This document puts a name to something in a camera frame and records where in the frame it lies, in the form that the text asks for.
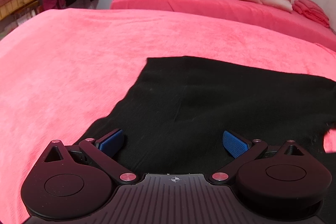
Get black pants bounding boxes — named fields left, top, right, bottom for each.
left=84, top=56, right=335, bottom=174

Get near pink bed blanket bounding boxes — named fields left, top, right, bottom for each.
left=1, top=9, right=335, bottom=223

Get wooden shelf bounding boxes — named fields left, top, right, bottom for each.
left=1, top=0, right=40, bottom=20

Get far pink bed blanket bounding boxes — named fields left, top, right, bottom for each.
left=110, top=0, right=335, bottom=50

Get folded red blanket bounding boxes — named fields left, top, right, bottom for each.
left=292, top=0, right=330, bottom=28

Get pink bed blanket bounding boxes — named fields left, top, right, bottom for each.
left=1, top=9, right=335, bottom=223
left=110, top=0, right=335, bottom=50

